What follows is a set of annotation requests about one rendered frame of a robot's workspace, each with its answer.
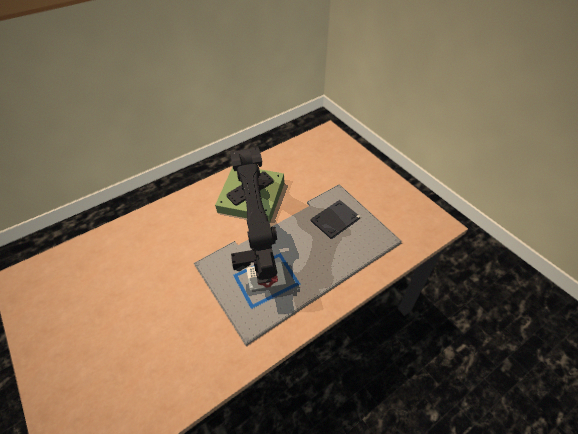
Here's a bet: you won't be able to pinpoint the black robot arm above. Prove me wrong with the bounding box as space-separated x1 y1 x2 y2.
226 147 277 279

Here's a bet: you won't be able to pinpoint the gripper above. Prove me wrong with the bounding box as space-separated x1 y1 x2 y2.
256 272 278 288

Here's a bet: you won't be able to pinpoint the blue tape outline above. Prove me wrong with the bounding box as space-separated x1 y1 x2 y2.
233 253 300 309

